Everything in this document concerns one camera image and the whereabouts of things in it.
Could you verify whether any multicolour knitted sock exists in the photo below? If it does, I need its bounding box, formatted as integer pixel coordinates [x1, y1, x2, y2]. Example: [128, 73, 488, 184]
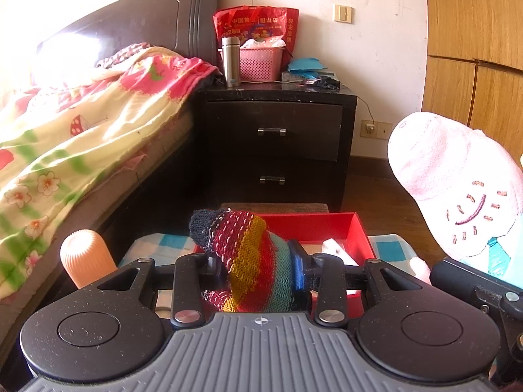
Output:
[189, 209, 294, 312]

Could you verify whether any dark wooden nightstand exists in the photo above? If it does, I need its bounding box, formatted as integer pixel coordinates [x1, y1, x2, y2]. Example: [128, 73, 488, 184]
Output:
[192, 83, 357, 211]

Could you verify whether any red cardboard box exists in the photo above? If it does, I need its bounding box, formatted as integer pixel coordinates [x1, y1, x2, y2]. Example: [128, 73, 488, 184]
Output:
[193, 211, 377, 319]

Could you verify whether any pink pig plush toy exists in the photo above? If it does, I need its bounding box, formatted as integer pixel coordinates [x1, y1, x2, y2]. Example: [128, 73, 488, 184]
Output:
[387, 111, 522, 287]

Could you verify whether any pink plastic basket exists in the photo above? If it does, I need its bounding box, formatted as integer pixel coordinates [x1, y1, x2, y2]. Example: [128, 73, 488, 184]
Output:
[219, 47, 283, 85]

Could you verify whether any white sponge block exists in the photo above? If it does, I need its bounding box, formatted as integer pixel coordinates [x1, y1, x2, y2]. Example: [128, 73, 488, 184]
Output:
[322, 238, 358, 266]

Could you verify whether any floral bed blanket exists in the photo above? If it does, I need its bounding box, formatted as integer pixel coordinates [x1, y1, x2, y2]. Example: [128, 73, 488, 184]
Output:
[1, 42, 216, 297]

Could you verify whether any blue paper on nightstand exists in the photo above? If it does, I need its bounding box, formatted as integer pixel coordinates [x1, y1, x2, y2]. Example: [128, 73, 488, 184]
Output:
[282, 57, 341, 90]

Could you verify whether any dark wooden headboard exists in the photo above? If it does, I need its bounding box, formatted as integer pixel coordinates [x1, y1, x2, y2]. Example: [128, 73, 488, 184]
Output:
[56, 0, 218, 66]

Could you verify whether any peach ribbed tall bottle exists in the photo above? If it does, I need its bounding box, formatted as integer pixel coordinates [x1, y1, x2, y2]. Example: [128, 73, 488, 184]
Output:
[60, 229, 117, 288]

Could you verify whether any wooden wardrobe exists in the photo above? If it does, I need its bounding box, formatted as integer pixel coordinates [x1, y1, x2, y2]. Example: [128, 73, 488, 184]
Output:
[422, 0, 522, 159]

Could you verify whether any wall light switch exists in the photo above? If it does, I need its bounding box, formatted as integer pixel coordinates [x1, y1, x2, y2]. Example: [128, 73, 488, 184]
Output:
[333, 5, 354, 24]

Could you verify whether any wall power socket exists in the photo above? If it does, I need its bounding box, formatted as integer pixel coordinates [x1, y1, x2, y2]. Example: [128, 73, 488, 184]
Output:
[360, 120, 393, 140]

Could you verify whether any red plastic bag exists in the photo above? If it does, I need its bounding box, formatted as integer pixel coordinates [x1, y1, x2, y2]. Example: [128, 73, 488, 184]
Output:
[213, 5, 300, 66]

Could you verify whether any steel thermos flask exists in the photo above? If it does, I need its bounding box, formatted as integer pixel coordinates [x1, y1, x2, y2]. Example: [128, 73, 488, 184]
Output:
[222, 36, 241, 88]

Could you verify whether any blue white checkered tablecloth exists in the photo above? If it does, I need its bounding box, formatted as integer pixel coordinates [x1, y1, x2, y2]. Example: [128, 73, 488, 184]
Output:
[119, 233, 417, 276]

